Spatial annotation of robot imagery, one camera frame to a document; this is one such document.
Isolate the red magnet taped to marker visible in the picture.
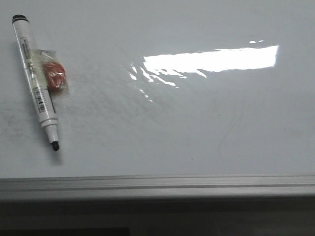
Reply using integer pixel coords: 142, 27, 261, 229
33, 49, 69, 96

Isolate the white whiteboard with aluminium frame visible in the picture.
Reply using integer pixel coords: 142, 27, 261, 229
0, 0, 315, 202

